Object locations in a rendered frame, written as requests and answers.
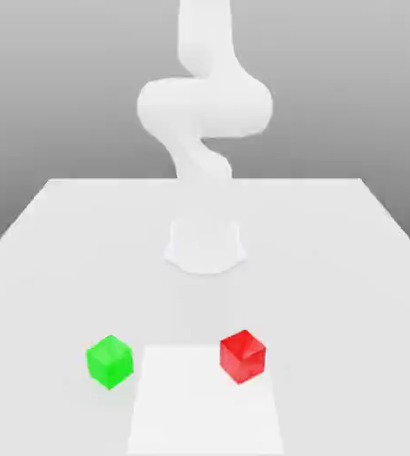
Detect small green cube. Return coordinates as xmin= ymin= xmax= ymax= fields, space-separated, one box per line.
xmin=85 ymin=333 xmax=135 ymax=391

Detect small red cube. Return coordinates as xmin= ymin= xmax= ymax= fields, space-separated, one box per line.
xmin=218 ymin=329 xmax=267 ymax=386

